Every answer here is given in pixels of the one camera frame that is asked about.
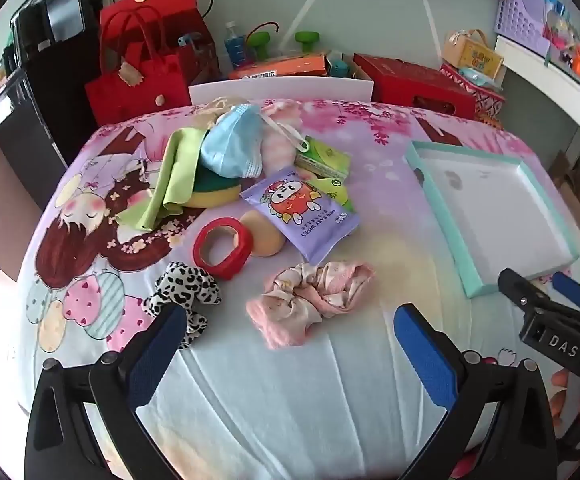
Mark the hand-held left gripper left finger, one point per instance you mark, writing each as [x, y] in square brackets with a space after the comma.
[157, 355]

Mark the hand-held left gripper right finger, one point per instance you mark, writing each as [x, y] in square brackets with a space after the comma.
[425, 355]

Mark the leopard print scrunchie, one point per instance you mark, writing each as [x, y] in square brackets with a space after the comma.
[179, 285]

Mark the shallow teal-edged white box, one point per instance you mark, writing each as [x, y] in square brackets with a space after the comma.
[495, 210]

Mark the red tape roll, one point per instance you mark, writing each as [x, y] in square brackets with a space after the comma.
[202, 255]

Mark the pink satin scrunchie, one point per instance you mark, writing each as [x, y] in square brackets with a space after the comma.
[295, 310]

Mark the beige makeup puff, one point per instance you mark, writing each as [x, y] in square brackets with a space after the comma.
[265, 240]

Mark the green tissue pack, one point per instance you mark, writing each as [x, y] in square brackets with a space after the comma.
[341, 195]
[322, 160]

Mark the light green cloth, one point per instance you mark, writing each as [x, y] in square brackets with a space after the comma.
[179, 170]

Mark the pink cartoon printed bedsheet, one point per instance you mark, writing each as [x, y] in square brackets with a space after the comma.
[370, 210]

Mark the yellow and green sponge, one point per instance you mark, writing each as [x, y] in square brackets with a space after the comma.
[209, 196]

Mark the purple baby wipes pack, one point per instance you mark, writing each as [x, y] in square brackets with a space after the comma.
[300, 215]

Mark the red patterned box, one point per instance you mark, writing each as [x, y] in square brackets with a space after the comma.
[485, 95]

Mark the white desk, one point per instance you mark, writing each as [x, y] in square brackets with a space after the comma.
[545, 75]

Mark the light blue wipes packet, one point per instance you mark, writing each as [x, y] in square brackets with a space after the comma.
[475, 76]

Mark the blue face mask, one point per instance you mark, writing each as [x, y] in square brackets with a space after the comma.
[229, 140]

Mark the red gift box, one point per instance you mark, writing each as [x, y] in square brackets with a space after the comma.
[410, 82]

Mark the dark cabinet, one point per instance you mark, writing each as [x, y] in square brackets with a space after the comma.
[14, 150]

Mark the open cardboard box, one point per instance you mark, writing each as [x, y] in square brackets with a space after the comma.
[362, 72]

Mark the red felt handbag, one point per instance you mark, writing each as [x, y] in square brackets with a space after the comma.
[134, 90]

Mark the purple file rack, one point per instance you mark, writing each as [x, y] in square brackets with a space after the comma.
[520, 15]

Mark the teal small case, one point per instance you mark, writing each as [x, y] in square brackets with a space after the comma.
[341, 67]

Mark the white headboard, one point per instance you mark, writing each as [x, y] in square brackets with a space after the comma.
[280, 90]

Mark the orange cardboard box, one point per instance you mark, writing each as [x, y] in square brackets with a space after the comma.
[280, 66]

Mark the blue framed toy device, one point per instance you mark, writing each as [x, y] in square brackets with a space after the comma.
[189, 40]

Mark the plastic bottle with blue liquid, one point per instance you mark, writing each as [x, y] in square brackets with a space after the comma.
[234, 47]

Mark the green dumbbell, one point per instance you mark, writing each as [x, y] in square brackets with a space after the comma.
[259, 45]
[306, 41]

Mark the black appliance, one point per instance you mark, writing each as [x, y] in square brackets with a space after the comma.
[54, 35]

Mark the red paper gift bag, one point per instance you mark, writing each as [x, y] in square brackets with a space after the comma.
[169, 5]

